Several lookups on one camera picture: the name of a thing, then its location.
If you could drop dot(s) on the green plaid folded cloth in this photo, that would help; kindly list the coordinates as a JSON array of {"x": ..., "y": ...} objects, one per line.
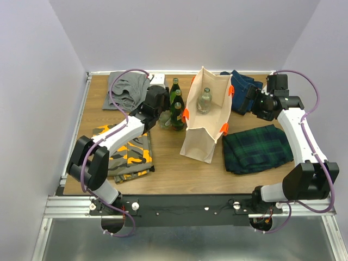
[{"x": 256, "y": 150}]

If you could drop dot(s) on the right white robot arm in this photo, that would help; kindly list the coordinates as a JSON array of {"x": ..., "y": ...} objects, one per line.
[{"x": 313, "y": 176}]

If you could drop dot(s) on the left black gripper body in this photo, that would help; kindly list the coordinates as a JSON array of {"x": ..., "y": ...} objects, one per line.
[{"x": 166, "y": 104}]

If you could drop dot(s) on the grey folded shorts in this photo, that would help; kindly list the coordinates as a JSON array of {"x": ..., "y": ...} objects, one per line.
[{"x": 130, "y": 90}]

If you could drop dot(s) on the green glass bottle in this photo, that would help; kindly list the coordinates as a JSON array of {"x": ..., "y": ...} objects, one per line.
[
  {"x": 165, "y": 120},
  {"x": 176, "y": 96},
  {"x": 204, "y": 102},
  {"x": 175, "y": 85},
  {"x": 176, "y": 116}
]

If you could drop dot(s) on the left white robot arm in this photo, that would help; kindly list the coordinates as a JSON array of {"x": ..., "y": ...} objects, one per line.
[{"x": 88, "y": 163}]

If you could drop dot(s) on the dark blue folded jeans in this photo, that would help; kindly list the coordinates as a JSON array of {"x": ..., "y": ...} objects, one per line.
[{"x": 241, "y": 84}]

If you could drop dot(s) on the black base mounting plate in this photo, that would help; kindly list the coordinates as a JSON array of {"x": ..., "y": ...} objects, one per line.
[{"x": 194, "y": 209}]

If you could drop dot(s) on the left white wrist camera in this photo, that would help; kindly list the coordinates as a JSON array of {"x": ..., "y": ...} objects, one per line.
[{"x": 158, "y": 79}]

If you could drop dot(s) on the beige canvas tote bag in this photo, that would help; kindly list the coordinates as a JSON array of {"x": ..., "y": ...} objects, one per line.
[{"x": 204, "y": 130}]

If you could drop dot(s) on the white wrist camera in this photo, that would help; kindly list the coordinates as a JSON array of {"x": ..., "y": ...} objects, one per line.
[
  {"x": 158, "y": 79},
  {"x": 264, "y": 88}
]

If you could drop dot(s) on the orange camouflage folded pants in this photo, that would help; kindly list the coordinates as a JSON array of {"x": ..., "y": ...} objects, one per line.
[{"x": 132, "y": 160}]

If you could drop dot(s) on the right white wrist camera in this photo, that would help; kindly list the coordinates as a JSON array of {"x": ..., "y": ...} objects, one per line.
[{"x": 264, "y": 88}]

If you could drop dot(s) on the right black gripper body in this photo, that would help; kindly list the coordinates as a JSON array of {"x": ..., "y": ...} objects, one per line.
[{"x": 260, "y": 106}]

